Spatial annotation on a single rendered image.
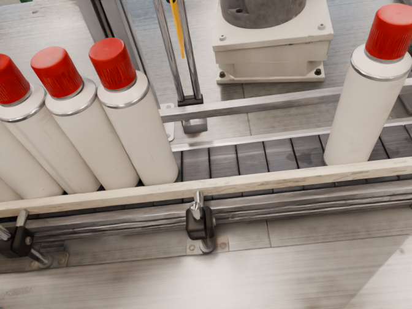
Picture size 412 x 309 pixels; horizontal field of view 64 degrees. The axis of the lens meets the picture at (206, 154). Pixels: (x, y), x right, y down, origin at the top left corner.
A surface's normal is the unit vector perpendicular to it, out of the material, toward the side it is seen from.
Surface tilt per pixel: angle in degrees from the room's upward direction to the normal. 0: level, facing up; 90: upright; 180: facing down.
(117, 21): 90
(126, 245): 0
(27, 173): 90
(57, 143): 90
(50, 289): 0
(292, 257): 0
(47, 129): 90
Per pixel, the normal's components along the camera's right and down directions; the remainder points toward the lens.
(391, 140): -0.12, -0.59
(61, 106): -0.10, 0.10
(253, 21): -0.31, 0.78
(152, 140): 0.59, 0.60
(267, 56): -0.10, 0.81
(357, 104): -0.71, 0.61
